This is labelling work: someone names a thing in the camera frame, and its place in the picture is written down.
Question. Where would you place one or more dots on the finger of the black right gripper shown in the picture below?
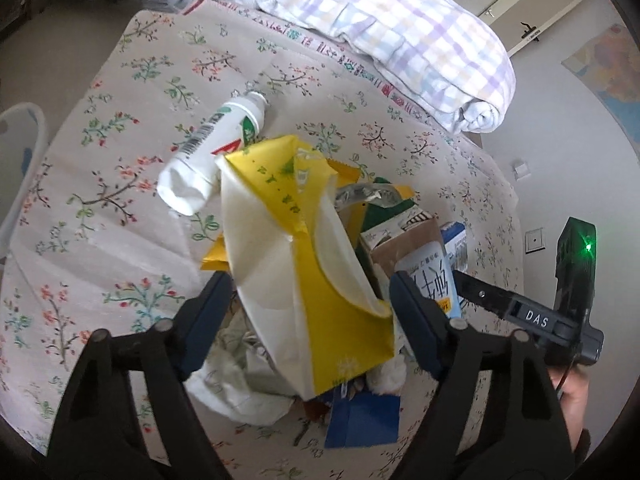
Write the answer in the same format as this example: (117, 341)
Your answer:
(489, 297)

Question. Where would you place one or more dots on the blue paper piece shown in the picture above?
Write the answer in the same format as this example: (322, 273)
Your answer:
(362, 421)

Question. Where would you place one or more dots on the blue white milk carton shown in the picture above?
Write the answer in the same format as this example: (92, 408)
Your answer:
(427, 263)

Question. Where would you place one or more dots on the brown green carton box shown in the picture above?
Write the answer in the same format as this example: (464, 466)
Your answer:
(396, 238)

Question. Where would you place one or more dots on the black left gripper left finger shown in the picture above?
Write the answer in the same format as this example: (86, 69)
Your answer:
(97, 432)

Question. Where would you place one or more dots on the white translucent trash bin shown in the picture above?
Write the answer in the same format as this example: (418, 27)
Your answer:
(24, 140)

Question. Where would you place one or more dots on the plaid folded quilt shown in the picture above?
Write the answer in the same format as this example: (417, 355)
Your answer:
(434, 52)

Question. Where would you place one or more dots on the white plastic bottle green label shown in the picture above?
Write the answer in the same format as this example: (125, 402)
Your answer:
(190, 176)

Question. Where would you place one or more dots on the colourful wall map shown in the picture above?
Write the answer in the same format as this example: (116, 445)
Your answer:
(608, 65)

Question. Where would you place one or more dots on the white wall socket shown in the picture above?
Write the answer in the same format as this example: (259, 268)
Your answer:
(534, 241)

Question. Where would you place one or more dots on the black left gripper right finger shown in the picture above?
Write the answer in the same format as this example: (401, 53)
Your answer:
(494, 415)

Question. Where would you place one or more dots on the white tissue paper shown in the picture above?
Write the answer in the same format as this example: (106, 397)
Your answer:
(238, 379)

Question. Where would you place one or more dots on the yellow white paper bag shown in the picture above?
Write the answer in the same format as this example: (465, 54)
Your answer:
(293, 265)

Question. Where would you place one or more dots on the person's right hand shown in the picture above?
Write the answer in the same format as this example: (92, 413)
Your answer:
(574, 399)

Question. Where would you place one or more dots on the floral bed sheet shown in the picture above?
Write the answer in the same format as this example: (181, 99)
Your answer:
(96, 247)

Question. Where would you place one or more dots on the green yellow snack bag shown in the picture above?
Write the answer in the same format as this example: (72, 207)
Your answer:
(353, 197)

